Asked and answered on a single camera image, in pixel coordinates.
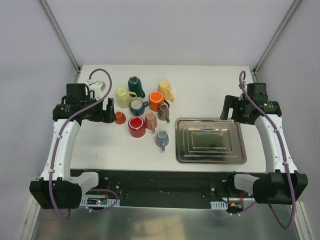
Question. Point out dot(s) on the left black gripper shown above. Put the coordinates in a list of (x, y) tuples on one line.
[(109, 111)]

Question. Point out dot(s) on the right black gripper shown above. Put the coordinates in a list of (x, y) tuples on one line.
[(229, 108)]

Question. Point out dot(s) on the dark green mug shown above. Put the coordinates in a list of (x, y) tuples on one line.
[(135, 85)]

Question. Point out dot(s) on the bright orange mug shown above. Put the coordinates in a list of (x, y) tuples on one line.
[(155, 99)]

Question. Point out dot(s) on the yellow mug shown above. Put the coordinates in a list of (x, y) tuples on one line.
[(165, 88)]

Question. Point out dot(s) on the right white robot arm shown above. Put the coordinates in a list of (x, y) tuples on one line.
[(282, 183)]

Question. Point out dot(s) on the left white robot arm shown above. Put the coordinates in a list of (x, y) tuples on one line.
[(56, 187)]

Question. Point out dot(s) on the pale yellow-green mug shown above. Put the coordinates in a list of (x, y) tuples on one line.
[(124, 97)]

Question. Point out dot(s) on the blue ribbed mug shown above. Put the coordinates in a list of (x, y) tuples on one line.
[(137, 107)]

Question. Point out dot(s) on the red mug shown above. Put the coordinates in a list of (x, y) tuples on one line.
[(137, 126)]

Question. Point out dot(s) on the pink mug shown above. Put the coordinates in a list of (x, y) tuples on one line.
[(151, 121)]

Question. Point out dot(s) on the brown striped mug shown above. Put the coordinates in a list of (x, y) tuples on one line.
[(163, 113)]

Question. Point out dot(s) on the grey-blue mug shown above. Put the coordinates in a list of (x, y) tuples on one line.
[(162, 139)]

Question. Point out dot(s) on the small orange cup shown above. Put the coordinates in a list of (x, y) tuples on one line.
[(120, 118)]

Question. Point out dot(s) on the steel baking tray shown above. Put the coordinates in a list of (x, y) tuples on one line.
[(209, 141)]

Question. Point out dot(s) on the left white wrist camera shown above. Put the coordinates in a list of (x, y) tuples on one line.
[(96, 89)]

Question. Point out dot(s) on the left white cable duct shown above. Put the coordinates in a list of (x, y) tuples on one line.
[(98, 202)]

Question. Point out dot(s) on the white cable duct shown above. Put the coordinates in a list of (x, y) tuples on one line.
[(220, 205), (98, 202)]

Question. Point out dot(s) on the left aluminium frame post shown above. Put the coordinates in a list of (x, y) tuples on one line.
[(59, 34)]

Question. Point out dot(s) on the aluminium frame post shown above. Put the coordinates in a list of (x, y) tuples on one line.
[(59, 34), (276, 35)]

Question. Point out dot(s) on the right white cable duct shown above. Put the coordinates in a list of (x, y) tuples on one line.
[(220, 205)]

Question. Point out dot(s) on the right aluminium frame post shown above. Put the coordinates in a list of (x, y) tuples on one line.
[(276, 35)]

